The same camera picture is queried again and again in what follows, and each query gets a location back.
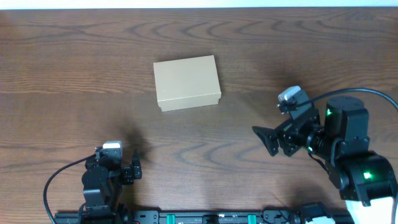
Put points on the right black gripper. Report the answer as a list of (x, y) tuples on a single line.
[(270, 139)]

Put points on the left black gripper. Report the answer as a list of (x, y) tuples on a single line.
[(134, 171)]

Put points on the brown cardboard box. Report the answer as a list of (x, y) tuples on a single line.
[(187, 83)]

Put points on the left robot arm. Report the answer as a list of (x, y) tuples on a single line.
[(104, 179)]

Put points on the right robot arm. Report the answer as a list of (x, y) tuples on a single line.
[(365, 180)]

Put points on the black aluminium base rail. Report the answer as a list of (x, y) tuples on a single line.
[(155, 217)]

